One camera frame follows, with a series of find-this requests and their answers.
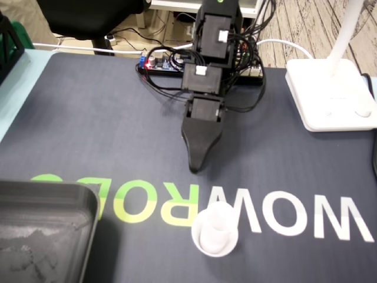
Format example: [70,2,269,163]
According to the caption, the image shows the black plastic tray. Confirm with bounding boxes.
[0,180,100,283]

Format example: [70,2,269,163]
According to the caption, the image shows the long white cable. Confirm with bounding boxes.
[31,42,194,56]

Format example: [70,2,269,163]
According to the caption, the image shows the white shelf unit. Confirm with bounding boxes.
[149,0,266,20]

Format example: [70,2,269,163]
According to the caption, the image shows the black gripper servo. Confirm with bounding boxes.
[181,95,227,175]

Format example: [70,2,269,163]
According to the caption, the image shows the beige trouser leg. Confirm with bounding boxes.
[0,0,58,45]

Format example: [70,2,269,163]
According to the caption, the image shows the green plastic box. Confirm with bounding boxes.
[10,21,35,50]

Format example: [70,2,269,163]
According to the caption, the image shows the blue circuit board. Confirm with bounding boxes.
[138,51,184,73]

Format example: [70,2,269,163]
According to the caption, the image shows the white translucent plastic cylinder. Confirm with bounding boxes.
[199,203,236,254]

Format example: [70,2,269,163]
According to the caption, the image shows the white desk lamp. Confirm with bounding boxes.
[285,0,377,133]

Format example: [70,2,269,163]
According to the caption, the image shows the dark grey WOWROBO mat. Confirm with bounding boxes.
[0,52,377,283]

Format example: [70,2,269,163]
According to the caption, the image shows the white lamp cable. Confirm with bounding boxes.
[256,39,315,60]

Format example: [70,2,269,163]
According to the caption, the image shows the black office chair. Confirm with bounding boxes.
[37,0,151,57]

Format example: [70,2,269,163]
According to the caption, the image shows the black servo cable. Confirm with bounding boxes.
[135,45,195,101]
[226,0,277,113]

